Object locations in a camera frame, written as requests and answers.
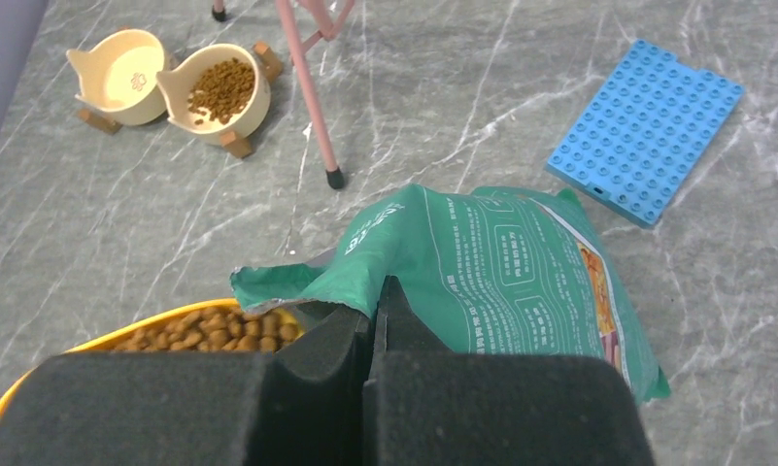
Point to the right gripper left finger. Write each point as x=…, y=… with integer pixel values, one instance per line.
x=298, y=406

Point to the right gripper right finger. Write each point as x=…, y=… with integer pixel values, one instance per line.
x=424, y=404

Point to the green pet food bag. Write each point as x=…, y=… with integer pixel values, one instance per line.
x=501, y=270

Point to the brown pet food kibble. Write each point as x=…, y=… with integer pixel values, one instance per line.
x=220, y=93

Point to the right cream pet bowl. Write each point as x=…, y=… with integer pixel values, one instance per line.
x=217, y=89

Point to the cream pet bowl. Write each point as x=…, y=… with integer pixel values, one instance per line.
x=217, y=89
x=117, y=77

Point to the left cream pet bowl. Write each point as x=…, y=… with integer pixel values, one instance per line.
x=117, y=77

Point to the wooden bowl stand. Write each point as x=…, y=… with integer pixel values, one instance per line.
x=220, y=94

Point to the blue studded building plate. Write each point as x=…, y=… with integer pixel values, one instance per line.
x=644, y=130

